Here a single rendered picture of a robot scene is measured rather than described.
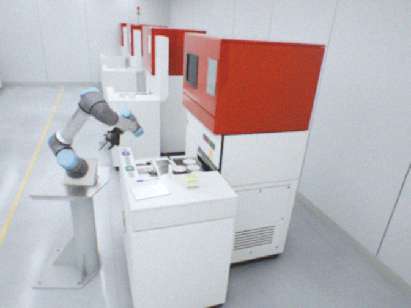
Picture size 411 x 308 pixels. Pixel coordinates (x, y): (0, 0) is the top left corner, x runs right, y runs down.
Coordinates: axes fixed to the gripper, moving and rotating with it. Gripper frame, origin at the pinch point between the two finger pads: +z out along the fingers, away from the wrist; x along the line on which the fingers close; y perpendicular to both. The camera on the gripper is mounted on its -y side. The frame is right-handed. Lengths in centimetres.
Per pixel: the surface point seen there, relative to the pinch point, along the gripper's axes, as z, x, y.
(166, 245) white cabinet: 21, 86, 14
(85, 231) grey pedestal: 50, 23, -28
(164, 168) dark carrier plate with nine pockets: -19.8, 43.5, -7.6
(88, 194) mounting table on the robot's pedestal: 28.2, 22.9, 8.4
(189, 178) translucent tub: -16, 74, 26
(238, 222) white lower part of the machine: -28, 107, -40
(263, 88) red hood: -91, 75, 37
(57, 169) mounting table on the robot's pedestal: 30.0, -20.6, -9.6
